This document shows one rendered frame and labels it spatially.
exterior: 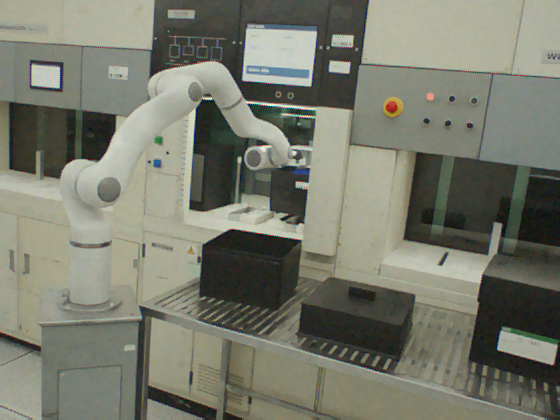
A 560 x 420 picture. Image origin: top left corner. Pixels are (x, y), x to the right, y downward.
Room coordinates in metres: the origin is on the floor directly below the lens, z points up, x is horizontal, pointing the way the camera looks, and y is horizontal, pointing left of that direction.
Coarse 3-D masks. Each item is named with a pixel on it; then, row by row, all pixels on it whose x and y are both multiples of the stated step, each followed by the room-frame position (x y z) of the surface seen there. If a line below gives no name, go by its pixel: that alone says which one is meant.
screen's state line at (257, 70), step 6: (246, 66) 2.14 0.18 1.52; (252, 66) 2.13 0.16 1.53; (258, 66) 2.12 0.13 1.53; (264, 66) 2.11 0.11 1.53; (270, 66) 2.10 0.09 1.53; (246, 72) 2.14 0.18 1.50; (252, 72) 2.13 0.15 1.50; (258, 72) 2.12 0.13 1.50; (264, 72) 2.11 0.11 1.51; (270, 72) 2.10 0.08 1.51; (276, 72) 2.09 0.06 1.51; (282, 72) 2.08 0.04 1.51; (288, 72) 2.07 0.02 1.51; (294, 72) 2.06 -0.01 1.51; (300, 72) 2.05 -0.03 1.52; (306, 72) 2.05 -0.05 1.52; (300, 78) 2.05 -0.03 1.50; (306, 78) 2.04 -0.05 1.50
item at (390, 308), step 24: (336, 288) 1.60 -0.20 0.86; (360, 288) 1.54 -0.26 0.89; (384, 288) 1.65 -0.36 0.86; (312, 312) 1.44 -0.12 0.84; (336, 312) 1.42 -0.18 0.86; (360, 312) 1.42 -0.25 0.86; (384, 312) 1.44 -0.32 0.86; (408, 312) 1.47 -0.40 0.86; (312, 336) 1.44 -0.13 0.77; (336, 336) 1.42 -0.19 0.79; (360, 336) 1.39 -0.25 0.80; (384, 336) 1.37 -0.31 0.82
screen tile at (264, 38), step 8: (256, 32) 2.13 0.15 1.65; (264, 32) 2.12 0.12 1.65; (256, 40) 2.13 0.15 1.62; (264, 40) 2.11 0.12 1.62; (272, 40) 2.10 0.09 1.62; (248, 48) 2.14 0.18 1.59; (272, 48) 2.10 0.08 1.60; (248, 56) 2.14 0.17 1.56; (256, 56) 2.13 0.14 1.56; (264, 56) 2.11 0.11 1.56; (272, 56) 2.10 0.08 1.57
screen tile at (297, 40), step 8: (288, 40) 2.08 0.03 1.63; (296, 40) 2.07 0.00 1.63; (304, 40) 2.05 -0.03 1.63; (312, 40) 2.04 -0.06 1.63; (280, 48) 2.09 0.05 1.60; (304, 48) 2.05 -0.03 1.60; (280, 56) 2.09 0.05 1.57; (288, 56) 2.08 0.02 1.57; (296, 56) 2.06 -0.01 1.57; (304, 56) 2.05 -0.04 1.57; (288, 64) 2.07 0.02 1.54; (296, 64) 2.06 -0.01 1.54; (304, 64) 2.05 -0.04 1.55
